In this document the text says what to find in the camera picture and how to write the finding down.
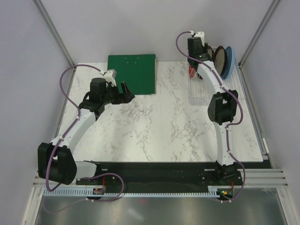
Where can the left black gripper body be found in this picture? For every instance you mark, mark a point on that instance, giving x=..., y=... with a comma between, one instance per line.
x=113, y=96

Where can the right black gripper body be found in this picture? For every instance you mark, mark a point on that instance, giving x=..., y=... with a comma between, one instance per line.
x=205, y=49

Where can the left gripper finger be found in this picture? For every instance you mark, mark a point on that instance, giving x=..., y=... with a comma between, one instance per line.
x=129, y=97
x=124, y=87

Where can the red and teal floral plate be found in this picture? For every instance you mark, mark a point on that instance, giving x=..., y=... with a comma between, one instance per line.
x=192, y=72

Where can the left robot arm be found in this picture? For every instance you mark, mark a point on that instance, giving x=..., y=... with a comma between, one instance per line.
x=55, y=159

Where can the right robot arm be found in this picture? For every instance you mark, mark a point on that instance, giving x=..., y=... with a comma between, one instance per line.
x=222, y=107

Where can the dark red plate front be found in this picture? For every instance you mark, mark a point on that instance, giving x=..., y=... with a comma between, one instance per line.
x=209, y=53

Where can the dark red plate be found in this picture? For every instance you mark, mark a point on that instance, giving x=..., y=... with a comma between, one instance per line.
x=209, y=53
x=220, y=60

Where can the green board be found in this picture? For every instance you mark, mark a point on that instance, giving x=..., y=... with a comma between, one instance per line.
x=137, y=71

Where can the dark red plate rear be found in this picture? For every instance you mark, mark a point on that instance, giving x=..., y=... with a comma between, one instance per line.
x=220, y=60

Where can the blue plate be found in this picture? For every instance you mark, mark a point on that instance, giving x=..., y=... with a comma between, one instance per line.
x=230, y=63

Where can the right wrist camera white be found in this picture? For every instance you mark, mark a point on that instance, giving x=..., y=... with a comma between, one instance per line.
x=199, y=34

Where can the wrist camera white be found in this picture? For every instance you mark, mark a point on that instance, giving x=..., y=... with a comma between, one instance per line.
x=199, y=34
x=109, y=77

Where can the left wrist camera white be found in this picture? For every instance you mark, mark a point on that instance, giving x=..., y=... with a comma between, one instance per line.
x=109, y=77

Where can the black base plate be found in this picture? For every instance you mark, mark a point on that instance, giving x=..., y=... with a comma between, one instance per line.
x=159, y=177

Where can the right aluminium frame post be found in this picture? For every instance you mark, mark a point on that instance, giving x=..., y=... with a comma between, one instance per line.
x=264, y=22

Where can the aluminium frame post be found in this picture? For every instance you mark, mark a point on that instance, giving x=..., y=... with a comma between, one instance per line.
x=49, y=23
x=264, y=22

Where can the white cable duct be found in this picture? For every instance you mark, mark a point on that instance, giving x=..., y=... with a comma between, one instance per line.
x=91, y=192

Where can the left aluminium frame post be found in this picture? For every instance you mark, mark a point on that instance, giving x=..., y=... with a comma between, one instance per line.
x=49, y=23

